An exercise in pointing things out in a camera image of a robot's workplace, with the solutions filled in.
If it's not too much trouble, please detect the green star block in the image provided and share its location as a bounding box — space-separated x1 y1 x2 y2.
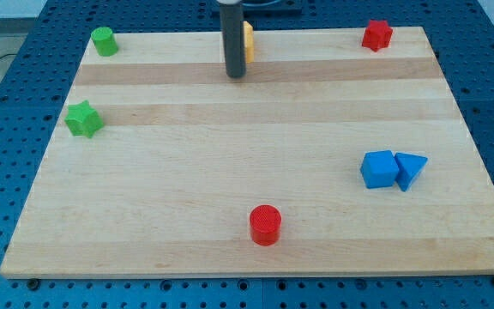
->
64 100 105 138

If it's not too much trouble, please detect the green cylinder block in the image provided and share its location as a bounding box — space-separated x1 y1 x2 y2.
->
91 27 118 57

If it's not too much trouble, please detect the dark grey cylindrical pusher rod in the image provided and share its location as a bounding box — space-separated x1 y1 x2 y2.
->
217 0 246 79

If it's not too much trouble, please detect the yellow heart block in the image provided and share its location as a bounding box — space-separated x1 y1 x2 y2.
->
243 21 255 64

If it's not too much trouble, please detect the blue cube block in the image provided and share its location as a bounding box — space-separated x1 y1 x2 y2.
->
360 150 400 189

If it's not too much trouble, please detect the red cylinder block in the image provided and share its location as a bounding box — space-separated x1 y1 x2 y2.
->
249 204 282 246

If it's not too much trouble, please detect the blue triangle block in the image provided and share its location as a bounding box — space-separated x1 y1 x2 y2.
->
395 152 428 191

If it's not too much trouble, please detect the red star block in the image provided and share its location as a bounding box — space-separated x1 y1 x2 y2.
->
361 20 393 52

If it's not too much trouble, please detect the wooden board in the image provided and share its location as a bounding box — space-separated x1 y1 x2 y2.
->
0 27 494 279

